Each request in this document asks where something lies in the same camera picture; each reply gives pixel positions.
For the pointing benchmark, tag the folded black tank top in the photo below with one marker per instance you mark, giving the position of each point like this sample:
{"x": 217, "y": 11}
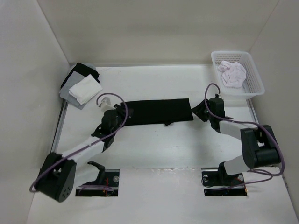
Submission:
{"x": 83, "y": 70}

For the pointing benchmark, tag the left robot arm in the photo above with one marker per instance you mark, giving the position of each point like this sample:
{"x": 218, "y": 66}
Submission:
{"x": 74, "y": 169}

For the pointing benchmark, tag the white plastic basket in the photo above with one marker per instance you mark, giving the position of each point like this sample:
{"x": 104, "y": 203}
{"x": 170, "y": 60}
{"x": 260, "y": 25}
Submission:
{"x": 251, "y": 87}

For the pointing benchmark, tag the folded white tank top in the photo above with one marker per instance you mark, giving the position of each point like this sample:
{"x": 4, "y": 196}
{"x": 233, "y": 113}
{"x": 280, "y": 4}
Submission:
{"x": 85, "y": 90}

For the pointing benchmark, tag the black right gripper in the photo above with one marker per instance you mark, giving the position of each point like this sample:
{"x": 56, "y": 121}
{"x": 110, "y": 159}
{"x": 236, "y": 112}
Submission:
{"x": 198, "y": 110}

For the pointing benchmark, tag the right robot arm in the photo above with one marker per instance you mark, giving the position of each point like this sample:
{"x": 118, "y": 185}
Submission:
{"x": 259, "y": 146}

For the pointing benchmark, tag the black tank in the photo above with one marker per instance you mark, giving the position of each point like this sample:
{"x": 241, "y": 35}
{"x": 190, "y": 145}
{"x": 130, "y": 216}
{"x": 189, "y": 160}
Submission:
{"x": 166, "y": 111}
{"x": 83, "y": 70}

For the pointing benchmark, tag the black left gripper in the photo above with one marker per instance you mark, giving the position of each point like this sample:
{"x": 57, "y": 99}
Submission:
{"x": 120, "y": 112}

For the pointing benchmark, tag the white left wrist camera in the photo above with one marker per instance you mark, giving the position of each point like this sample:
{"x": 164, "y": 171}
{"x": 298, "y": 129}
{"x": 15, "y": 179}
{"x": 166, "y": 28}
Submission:
{"x": 105, "y": 104}

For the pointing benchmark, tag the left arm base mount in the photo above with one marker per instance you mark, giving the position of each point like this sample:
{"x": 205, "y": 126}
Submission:
{"x": 107, "y": 179}

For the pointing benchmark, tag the crumpled pink tank top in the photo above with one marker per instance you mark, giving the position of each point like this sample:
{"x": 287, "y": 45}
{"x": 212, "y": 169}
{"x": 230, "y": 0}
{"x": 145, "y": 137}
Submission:
{"x": 233, "y": 75}

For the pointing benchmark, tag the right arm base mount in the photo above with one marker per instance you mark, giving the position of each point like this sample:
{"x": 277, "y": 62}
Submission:
{"x": 216, "y": 184}

